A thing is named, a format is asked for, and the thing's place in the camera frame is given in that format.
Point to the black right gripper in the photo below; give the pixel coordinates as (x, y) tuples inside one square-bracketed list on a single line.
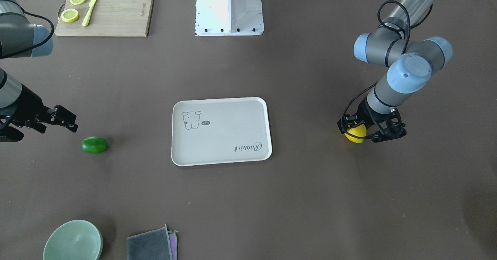
[(28, 105)]

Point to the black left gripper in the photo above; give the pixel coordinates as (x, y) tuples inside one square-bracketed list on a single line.
[(366, 112)]

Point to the yellow lemon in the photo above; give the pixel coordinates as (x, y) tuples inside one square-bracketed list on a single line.
[(356, 134)]

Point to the green lime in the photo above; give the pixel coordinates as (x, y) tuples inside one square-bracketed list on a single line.
[(94, 145)]

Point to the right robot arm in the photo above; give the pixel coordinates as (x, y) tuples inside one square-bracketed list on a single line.
[(20, 39)]

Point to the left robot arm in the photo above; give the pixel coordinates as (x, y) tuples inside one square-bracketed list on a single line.
[(410, 66)]

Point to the beige rabbit tray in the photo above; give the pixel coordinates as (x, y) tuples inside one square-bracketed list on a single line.
[(212, 131)]

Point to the yellow plastic knife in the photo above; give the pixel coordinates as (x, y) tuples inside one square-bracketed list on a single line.
[(88, 15)]

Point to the lemon slice lower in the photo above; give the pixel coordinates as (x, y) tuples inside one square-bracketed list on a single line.
[(69, 15)]

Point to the light green bowl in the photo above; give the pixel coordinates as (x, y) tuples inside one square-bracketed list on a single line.
[(74, 240)]

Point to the bamboo cutting board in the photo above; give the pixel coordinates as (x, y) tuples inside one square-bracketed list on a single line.
[(116, 18)]

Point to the grey folded cloth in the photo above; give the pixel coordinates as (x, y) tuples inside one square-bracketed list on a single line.
[(152, 245)]

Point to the purple cloth under grey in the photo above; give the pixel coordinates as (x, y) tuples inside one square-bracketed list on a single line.
[(173, 243)]

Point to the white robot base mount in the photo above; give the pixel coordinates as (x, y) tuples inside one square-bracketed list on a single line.
[(228, 18)]

